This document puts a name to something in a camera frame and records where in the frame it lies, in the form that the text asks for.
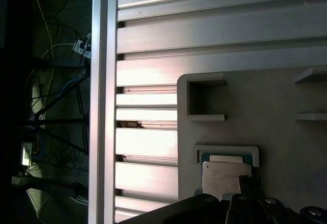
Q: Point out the grey plastic parts rack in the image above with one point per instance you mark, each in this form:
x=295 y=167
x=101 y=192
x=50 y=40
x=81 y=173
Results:
x=268 y=132

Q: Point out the small white adapter box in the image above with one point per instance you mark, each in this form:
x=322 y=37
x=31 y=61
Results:
x=26 y=155

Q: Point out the white power strip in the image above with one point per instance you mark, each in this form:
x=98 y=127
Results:
x=81 y=46

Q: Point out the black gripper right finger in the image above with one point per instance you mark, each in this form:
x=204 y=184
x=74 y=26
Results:
x=269 y=210

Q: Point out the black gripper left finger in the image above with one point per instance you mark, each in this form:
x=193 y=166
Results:
x=184 y=211

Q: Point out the silver CPU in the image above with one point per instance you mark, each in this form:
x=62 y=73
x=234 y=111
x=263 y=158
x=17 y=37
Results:
x=222 y=178

